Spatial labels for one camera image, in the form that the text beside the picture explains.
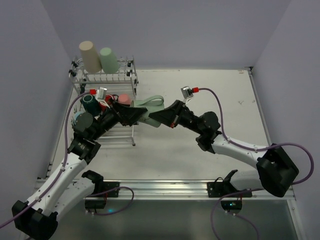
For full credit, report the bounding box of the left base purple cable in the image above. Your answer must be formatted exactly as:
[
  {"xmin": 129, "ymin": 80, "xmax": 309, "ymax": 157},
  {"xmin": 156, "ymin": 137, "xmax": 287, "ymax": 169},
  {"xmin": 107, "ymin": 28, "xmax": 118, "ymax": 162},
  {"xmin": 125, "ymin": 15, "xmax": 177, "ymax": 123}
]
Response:
[{"xmin": 86, "ymin": 184, "xmax": 136, "ymax": 216}]

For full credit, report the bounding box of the red mug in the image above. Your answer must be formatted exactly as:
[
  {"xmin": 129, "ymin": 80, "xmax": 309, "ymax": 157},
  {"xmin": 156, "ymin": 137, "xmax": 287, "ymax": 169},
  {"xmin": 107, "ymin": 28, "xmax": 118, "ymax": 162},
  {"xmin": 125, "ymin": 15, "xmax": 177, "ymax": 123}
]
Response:
[{"xmin": 98, "ymin": 94, "xmax": 119, "ymax": 111}]

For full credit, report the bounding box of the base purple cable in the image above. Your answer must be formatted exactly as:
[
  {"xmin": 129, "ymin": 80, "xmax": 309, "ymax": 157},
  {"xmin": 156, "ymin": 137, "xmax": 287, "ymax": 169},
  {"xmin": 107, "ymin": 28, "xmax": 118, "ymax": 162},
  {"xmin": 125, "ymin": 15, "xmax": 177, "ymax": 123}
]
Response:
[
  {"xmin": 86, "ymin": 184, "xmax": 136, "ymax": 216},
  {"xmin": 211, "ymin": 188, "xmax": 266, "ymax": 240}
]

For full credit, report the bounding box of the pink tumbler cup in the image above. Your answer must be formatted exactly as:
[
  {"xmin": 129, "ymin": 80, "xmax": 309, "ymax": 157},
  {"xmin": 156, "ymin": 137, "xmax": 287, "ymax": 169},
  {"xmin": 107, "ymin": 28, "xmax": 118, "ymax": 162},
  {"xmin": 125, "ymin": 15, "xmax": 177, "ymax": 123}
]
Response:
[{"xmin": 117, "ymin": 93, "xmax": 132, "ymax": 106}]

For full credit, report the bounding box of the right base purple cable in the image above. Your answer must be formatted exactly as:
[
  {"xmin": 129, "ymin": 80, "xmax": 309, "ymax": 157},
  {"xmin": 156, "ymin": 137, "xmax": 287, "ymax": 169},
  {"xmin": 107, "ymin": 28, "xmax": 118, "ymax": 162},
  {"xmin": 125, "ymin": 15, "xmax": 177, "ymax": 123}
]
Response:
[{"xmin": 211, "ymin": 188, "xmax": 266, "ymax": 240}]

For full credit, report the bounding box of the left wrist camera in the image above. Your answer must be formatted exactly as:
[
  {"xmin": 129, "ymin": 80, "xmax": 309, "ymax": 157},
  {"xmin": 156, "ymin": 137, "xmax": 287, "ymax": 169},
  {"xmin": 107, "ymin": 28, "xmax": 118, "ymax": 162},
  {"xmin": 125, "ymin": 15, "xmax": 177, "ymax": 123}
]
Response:
[{"xmin": 95, "ymin": 87, "xmax": 108, "ymax": 107}]

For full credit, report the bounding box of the beige tumbler cup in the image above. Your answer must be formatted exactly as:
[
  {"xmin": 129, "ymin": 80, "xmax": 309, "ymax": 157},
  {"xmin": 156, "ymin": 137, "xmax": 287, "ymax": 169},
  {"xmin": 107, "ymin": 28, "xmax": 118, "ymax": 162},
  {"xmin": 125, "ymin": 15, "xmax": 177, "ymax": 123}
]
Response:
[{"xmin": 79, "ymin": 40, "xmax": 102, "ymax": 74}]

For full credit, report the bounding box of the dark green mug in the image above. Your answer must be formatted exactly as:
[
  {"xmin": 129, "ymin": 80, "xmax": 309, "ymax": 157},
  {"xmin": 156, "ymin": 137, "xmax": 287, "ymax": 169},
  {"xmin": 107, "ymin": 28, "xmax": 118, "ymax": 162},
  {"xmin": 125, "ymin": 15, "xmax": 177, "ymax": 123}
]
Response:
[{"xmin": 80, "ymin": 94, "xmax": 102, "ymax": 117}]

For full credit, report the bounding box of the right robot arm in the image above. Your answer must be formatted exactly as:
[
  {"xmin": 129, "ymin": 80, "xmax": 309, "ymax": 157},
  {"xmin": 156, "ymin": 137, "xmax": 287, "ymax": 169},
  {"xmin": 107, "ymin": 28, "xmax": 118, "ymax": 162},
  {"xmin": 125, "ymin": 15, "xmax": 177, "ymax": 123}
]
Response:
[{"xmin": 149, "ymin": 100, "xmax": 299, "ymax": 198}]

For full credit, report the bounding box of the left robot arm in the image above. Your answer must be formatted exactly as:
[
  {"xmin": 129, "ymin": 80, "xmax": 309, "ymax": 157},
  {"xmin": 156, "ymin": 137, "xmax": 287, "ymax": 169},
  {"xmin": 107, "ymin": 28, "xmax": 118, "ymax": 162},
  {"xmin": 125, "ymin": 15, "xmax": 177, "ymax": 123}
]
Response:
[{"xmin": 12, "ymin": 102, "xmax": 148, "ymax": 240}]

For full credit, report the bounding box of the metal dish rack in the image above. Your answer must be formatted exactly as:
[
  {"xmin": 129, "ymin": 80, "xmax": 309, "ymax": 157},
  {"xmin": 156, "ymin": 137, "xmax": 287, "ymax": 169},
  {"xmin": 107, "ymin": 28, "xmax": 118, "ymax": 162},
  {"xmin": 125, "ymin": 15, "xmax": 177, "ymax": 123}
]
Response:
[{"xmin": 67, "ymin": 56, "xmax": 141, "ymax": 147}]

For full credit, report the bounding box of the aluminium rail frame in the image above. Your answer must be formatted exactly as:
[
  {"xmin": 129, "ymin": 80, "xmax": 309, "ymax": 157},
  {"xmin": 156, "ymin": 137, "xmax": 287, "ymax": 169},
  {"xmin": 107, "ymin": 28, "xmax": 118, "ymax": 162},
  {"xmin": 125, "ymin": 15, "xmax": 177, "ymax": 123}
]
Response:
[{"xmin": 53, "ymin": 69, "xmax": 296, "ymax": 240}]

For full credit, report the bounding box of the sage green mug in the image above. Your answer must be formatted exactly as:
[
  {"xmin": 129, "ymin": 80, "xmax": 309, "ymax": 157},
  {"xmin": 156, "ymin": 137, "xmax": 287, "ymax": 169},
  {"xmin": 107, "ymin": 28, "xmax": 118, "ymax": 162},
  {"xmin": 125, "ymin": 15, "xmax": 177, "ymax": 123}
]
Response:
[{"xmin": 130, "ymin": 95, "xmax": 165, "ymax": 128}]

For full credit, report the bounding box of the light green tumbler cup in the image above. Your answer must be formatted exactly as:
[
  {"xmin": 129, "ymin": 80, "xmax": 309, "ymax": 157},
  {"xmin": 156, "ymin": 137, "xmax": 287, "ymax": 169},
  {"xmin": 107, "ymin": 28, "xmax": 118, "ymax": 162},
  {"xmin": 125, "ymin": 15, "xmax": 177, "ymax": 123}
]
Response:
[{"xmin": 99, "ymin": 47, "xmax": 120, "ymax": 74}]

